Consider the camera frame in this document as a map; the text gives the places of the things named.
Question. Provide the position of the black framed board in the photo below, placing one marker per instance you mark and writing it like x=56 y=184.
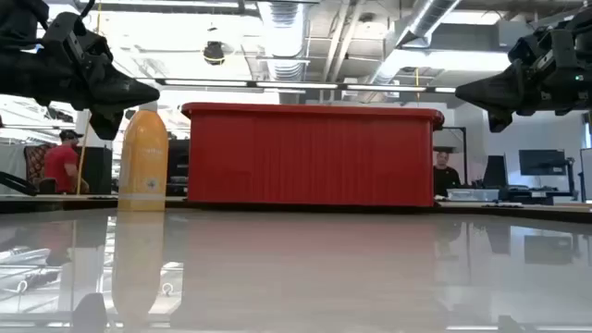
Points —
x=464 y=152

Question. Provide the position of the long ceiling light strip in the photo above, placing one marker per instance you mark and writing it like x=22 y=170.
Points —
x=296 y=85

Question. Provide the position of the silver ventilation duct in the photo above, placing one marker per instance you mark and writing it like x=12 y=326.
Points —
x=416 y=28

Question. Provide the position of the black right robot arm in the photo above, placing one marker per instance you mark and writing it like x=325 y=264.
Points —
x=583 y=20

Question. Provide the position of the orange spray bottle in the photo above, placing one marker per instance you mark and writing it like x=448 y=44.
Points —
x=143 y=162

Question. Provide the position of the black computer monitor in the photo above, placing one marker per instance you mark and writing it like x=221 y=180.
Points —
x=495 y=171
x=541 y=162

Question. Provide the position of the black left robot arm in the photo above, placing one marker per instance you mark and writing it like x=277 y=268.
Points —
x=18 y=20

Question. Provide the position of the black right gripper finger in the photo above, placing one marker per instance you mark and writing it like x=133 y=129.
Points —
x=499 y=120
x=499 y=90

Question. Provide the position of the person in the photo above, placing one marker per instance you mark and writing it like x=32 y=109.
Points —
x=444 y=178

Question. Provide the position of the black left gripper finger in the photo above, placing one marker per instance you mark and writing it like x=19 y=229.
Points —
x=120 y=94
x=106 y=125

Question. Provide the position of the red plastic laundry basket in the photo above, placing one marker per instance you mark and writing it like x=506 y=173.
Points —
x=310 y=157

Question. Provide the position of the black ceiling dome camera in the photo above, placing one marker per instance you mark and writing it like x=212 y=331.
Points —
x=213 y=53

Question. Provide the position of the red plastic bin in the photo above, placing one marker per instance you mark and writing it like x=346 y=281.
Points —
x=60 y=166

